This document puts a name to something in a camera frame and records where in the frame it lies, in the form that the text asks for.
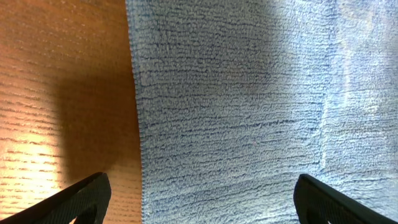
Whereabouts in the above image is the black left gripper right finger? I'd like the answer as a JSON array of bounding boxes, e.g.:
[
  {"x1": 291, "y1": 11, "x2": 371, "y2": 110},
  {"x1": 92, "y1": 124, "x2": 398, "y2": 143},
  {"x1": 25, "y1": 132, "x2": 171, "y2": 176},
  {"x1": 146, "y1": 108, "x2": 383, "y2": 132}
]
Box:
[{"x1": 294, "y1": 174, "x2": 397, "y2": 224}]

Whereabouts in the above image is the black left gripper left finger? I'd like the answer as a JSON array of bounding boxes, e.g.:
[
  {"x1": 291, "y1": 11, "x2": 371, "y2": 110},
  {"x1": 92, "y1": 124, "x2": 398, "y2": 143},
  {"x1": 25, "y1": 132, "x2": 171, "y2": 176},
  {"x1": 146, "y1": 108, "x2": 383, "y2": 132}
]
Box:
[{"x1": 1, "y1": 172, "x2": 111, "y2": 224}]

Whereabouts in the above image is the blue cloth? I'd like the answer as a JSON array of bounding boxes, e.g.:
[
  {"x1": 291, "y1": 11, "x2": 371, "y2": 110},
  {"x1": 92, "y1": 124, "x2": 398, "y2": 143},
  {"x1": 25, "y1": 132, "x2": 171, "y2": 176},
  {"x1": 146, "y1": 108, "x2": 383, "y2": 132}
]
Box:
[{"x1": 126, "y1": 0, "x2": 397, "y2": 223}]

